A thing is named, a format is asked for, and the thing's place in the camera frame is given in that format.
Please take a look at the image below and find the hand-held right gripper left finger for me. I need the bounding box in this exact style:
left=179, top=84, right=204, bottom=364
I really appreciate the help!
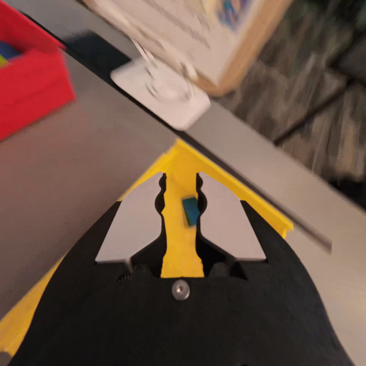
left=95, top=172, right=168, bottom=277

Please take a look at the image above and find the wooden framed instruction sign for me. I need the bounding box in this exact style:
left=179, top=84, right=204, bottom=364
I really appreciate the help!
left=83, top=0, right=292, bottom=96

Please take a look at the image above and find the blue rectangular block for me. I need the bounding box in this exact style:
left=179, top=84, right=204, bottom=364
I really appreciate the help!
left=182, top=196, right=201, bottom=228

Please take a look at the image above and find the red plastic bin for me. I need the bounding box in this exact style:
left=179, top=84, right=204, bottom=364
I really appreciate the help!
left=0, top=0, right=76, bottom=142

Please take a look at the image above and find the blue wooden block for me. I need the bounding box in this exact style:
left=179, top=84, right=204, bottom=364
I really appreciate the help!
left=0, top=40, right=20, bottom=59

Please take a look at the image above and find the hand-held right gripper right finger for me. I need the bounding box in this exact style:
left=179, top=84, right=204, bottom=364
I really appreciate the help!
left=195, top=172, right=267, bottom=277

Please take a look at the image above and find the black table strip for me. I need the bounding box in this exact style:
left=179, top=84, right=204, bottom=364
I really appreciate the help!
left=17, top=9, right=333, bottom=253

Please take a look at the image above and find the yellow plastic bin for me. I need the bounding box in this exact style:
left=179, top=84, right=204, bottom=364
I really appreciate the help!
left=0, top=139, right=294, bottom=356

